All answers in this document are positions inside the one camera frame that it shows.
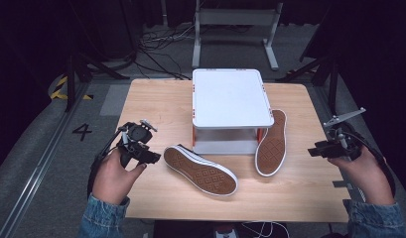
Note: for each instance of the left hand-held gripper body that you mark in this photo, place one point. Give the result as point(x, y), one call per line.
point(135, 134)

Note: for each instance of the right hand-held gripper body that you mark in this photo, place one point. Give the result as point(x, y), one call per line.
point(342, 147)

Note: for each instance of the black canvas sneaker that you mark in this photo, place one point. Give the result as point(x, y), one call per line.
point(271, 148)
point(200, 172)

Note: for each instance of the white two-tier shoe rack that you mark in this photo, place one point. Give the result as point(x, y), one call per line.
point(230, 99)

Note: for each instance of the person's right hand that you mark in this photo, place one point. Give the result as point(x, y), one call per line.
point(369, 178)

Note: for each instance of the person's left hand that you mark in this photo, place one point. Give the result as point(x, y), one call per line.
point(112, 180)

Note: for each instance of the grey tape piece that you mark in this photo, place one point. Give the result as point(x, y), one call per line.
point(339, 184)

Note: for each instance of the black tripod stand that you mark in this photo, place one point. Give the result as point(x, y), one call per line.
point(333, 76)
point(70, 76)

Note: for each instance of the yellow black striped tape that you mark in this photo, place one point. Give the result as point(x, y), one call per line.
point(60, 95)

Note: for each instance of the white red device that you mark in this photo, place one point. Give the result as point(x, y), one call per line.
point(226, 233)

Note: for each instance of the grey metal stand frame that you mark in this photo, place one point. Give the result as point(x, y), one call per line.
point(235, 16)

